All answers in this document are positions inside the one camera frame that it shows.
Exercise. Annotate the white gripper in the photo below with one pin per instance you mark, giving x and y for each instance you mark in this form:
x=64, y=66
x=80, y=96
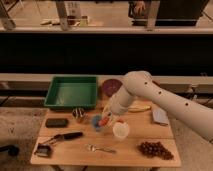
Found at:
x=109, y=115

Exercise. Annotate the red orange pepper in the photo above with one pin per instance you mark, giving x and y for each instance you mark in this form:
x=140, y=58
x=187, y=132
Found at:
x=103, y=121

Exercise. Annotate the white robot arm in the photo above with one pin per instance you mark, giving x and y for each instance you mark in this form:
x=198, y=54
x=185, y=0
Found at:
x=140, y=83

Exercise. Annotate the white plastic cup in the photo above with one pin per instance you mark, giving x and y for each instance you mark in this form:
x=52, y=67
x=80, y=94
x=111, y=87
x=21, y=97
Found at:
x=121, y=130

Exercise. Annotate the dark red plate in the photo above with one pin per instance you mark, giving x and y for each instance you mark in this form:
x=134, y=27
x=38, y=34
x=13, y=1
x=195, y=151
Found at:
x=111, y=86

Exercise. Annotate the yellow banana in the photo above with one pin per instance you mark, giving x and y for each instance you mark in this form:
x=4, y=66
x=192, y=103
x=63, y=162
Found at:
x=136, y=109

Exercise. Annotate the metal fork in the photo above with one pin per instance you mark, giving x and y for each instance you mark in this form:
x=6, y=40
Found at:
x=94, y=148

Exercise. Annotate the wooden table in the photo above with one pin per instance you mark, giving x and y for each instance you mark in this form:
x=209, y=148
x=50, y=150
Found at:
x=75, y=152

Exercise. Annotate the green plastic tray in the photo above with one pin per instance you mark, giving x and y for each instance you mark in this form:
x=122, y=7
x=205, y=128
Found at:
x=70, y=92

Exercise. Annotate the grey blue cloth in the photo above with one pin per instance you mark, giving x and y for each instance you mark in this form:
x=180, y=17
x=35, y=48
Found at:
x=160, y=116

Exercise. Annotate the bunch of dark grapes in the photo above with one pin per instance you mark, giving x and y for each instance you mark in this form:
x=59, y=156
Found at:
x=155, y=149

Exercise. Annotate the black rectangular case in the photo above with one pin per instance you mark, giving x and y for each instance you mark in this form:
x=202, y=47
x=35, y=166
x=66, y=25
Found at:
x=56, y=122

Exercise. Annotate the black object on floor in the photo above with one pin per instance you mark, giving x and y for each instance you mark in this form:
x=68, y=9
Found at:
x=11, y=149

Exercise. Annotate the black handled knife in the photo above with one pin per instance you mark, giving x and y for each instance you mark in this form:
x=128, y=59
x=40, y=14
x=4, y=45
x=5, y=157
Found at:
x=67, y=136

